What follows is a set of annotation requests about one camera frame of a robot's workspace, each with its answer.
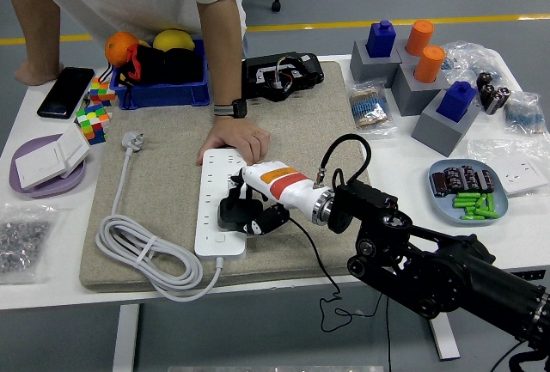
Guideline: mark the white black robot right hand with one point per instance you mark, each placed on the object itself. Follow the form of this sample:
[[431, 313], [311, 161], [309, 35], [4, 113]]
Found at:
[[283, 185]]

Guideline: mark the person's right hand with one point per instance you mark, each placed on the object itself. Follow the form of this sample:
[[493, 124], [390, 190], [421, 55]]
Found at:
[[38, 73]]

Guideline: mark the person's left hand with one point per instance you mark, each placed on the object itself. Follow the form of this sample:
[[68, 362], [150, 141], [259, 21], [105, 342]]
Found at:
[[234, 133]]

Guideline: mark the white power strip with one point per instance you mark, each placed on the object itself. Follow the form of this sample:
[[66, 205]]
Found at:
[[219, 245]]

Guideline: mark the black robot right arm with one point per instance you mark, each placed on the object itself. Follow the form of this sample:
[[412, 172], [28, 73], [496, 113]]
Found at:
[[365, 200]]

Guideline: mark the person's left forearm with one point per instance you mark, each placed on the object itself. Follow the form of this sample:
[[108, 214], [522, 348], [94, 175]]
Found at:
[[221, 54]]

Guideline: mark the person's right forearm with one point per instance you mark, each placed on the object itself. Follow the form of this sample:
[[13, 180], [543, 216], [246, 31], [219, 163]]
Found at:
[[34, 15]]

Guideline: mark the black grey wristwatch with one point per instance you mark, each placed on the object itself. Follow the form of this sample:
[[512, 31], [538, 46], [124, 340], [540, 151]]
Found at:
[[231, 108]]

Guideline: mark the black smartphone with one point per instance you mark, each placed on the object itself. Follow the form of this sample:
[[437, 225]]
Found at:
[[65, 92]]

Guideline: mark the beige fabric mat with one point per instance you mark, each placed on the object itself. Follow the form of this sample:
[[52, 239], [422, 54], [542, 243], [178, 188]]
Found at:
[[301, 131]]

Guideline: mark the small colourful puzzle cube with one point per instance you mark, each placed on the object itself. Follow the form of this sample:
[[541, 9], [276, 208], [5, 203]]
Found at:
[[101, 91]]

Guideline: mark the blue plastic bin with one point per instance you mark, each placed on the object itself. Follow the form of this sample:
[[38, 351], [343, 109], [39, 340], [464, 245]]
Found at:
[[170, 95]]

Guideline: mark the large colourful puzzle cube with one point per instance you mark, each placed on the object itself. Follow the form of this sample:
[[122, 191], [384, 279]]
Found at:
[[93, 123]]

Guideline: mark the orange fruit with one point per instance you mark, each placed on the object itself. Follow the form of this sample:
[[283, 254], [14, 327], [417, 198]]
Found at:
[[118, 46]]

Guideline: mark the small yellow fruit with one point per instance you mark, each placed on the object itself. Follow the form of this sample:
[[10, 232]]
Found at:
[[144, 43]]

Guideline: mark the yellow lemon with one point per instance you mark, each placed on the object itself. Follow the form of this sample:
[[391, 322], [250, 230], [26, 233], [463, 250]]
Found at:
[[172, 40]]

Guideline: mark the bag of striped resistors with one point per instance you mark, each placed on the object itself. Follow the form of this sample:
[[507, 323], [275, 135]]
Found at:
[[369, 108]]

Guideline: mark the purple plate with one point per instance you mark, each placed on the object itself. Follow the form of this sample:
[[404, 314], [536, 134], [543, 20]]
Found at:
[[62, 186]]

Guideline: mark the grey block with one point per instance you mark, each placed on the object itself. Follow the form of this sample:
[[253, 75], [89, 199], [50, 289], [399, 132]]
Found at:
[[436, 136], [404, 59], [363, 67], [411, 97]]

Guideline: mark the brown black capacitor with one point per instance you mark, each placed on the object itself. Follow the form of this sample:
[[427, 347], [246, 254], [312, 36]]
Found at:
[[486, 181], [469, 178], [454, 179], [439, 184]]

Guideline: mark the blue-grey plate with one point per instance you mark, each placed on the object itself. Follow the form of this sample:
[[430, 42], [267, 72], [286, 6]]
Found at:
[[445, 212]]

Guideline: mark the blue peg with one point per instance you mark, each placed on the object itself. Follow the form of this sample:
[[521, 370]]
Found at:
[[380, 41], [456, 104]]

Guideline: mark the green battery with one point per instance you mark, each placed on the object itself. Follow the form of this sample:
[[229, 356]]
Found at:
[[473, 218], [464, 200], [473, 209], [488, 214], [490, 202], [464, 205], [475, 213], [481, 201], [468, 196]]

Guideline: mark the orange cylinder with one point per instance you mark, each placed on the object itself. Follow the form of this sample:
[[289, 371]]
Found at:
[[430, 65], [419, 37]]

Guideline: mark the clear plastic bag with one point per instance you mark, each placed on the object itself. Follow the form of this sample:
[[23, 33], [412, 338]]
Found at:
[[484, 149]]

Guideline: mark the white table leg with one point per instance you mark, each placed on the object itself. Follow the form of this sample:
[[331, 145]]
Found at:
[[444, 342], [125, 337]]

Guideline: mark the clear bag of blue resistors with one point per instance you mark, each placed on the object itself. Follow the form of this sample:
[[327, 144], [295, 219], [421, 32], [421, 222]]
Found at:
[[524, 114], [471, 56]]

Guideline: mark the black table control panel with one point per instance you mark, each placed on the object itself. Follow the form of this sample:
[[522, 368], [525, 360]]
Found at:
[[528, 274]]

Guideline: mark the white wall switch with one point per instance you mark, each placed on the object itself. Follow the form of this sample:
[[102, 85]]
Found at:
[[39, 166], [73, 147]]

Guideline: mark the white wall socket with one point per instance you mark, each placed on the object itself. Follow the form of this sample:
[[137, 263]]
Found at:
[[520, 175]]

